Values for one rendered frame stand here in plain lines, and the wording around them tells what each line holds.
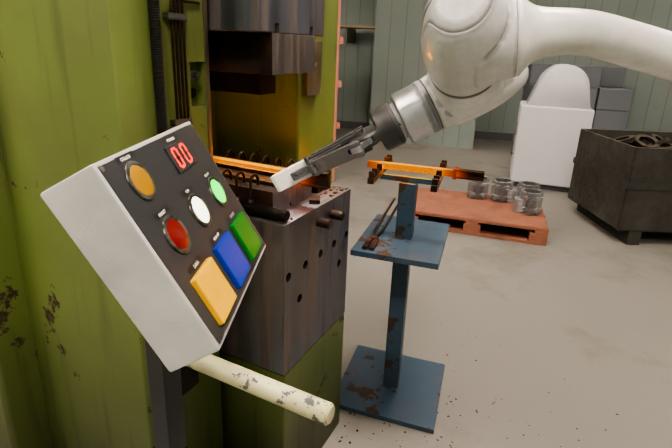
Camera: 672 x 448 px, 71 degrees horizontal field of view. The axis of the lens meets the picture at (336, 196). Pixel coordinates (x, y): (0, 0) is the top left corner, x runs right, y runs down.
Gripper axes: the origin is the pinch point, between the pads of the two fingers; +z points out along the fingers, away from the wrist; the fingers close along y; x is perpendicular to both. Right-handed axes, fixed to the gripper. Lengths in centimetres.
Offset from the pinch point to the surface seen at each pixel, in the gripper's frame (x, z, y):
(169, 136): 15.5, 13.2, -4.8
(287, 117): 4, 10, 75
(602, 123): -224, -263, 553
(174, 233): 4.0, 12.8, -21.0
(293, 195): -12.9, 13.4, 44.2
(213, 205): 2.4, 13.2, -4.6
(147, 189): 10.7, 12.9, -20.5
